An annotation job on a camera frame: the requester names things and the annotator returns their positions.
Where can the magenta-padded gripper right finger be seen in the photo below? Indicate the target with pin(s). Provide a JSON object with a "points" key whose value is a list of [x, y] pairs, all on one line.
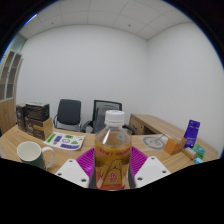
{"points": [[151, 171]]}

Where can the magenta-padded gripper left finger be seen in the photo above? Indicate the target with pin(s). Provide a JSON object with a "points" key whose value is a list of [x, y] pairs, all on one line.
{"points": [[71, 171]]}

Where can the orange-labelled drink bottle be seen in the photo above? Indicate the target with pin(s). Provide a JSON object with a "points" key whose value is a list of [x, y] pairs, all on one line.
{"points": [[112, 156]]}

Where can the white sheet with coloured stickers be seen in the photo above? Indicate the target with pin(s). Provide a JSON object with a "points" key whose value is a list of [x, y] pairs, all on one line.
{"points": [[63, 141]]}

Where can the small orange box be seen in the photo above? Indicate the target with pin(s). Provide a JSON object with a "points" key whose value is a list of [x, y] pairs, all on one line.
{"points": [[174, 146]]}

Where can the small tan block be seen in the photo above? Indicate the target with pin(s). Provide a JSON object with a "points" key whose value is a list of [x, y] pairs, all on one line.
{"points": [[189, 153]]}

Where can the green and white mug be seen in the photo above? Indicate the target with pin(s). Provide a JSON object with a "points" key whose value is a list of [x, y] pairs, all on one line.
{"points": [[30, 151]]}

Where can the small light blue item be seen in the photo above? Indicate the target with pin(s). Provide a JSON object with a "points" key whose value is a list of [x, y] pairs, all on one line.
{"points": [[198, 160]]}

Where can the wooden side desk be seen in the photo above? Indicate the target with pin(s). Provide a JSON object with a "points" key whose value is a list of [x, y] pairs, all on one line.
{"points": [[146, 123]]}

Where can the green packet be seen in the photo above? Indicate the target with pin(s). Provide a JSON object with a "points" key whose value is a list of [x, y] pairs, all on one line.
{"points": [[200, 150]]}

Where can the dark box with tan side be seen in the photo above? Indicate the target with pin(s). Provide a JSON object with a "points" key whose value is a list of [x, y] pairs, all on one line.
{"points": [[38, 129]]}

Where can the purple upright box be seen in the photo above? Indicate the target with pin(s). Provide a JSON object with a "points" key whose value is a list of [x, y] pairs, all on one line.
{"points": [[192, 133]]}

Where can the dark padded visitor chair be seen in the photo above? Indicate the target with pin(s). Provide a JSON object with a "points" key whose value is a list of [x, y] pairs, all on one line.
{"points": [[68, 113]]}

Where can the black mesh office chair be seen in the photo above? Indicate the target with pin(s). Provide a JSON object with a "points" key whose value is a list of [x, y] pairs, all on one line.
{"points": [[100, 118]]}

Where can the wooden glass-door shelf cabinet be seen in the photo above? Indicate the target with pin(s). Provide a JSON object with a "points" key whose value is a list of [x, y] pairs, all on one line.
{"points": [[8, 113]]}

